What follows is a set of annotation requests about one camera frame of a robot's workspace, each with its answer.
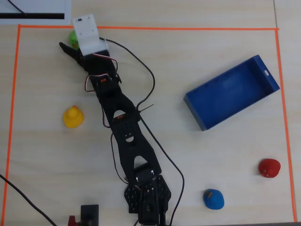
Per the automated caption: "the blue plastic box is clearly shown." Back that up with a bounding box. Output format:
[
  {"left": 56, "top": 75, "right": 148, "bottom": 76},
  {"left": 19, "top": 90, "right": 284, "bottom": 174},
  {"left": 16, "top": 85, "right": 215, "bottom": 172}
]
[{"left": 183, "top": 54, "right": 281, "bottom": 132}]

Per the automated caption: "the black camera stand post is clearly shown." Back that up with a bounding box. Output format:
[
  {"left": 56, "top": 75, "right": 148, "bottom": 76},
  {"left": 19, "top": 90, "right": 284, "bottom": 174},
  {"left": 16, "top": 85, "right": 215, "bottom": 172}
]
[{"left": 80, "top": 204, "right": 100, "bottom": 226}]

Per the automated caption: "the blue rubber duck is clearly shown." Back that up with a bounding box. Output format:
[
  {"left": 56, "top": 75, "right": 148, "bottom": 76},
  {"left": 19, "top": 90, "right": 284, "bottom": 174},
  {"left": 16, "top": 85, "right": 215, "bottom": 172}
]
[{"left": 203, "top": 188, "right": 225, "bottom": 210}]

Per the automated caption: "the white paper with black bar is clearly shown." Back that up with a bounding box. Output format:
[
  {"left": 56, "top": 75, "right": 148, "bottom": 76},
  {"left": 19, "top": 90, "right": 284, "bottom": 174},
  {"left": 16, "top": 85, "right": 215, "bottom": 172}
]
[{"left": 0, "top": 0, "right": 72, "bottom": 25}]

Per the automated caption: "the thin black cable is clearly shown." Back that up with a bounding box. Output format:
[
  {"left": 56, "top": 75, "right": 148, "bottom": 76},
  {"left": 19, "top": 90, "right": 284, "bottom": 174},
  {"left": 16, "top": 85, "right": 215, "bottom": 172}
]
[
  {"left": 8, "top": 0, "right": 28, "bottom": 16},
  {"left": 0, "top": 174, "right": 59, "bottom": 226}
]

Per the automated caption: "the yellow rubber duck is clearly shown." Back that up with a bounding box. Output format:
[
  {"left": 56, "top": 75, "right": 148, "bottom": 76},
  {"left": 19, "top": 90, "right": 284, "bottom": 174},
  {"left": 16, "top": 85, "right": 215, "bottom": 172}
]
[{"left": 62, "top": 105, "right": 85, "bottom": 129}]

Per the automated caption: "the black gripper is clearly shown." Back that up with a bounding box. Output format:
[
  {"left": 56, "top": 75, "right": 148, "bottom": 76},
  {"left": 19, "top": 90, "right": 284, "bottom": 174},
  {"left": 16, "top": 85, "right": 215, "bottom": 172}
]
[{"left": 58, "top": 41, "right": 119, "bottom": 80}]

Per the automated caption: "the green rubber duck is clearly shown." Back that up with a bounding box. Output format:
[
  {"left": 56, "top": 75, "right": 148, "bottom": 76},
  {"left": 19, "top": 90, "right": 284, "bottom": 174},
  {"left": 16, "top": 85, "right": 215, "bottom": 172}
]
[{"left": 67, "top": 29, "right": 80, "bottom": 51}]

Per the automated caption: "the orange tape strip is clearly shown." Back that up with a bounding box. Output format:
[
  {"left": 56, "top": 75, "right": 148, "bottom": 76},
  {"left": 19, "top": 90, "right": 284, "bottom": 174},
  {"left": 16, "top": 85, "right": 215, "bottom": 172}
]
[
  {"left": 2, "top": 24, "right": 22, "bottom": 214},
  {"left": 18, "top": 24, "right": 280, "bottom": 31},
  {"left": 274, "top": 27, "right": 297, "bottom": 223}
]

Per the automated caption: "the red rubber duck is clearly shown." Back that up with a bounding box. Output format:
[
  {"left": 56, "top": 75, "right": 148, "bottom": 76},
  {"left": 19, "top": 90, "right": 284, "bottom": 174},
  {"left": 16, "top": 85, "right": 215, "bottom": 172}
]
[{"left": 258, "top": 158, "right": 282, "bottom": 179}]

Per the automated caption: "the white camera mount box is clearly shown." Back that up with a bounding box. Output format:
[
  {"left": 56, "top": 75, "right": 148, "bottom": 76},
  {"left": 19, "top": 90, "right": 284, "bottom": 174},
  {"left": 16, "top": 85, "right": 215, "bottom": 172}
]
[{"left": 71, "top": 13, "right": 111, "bottom": 57}]

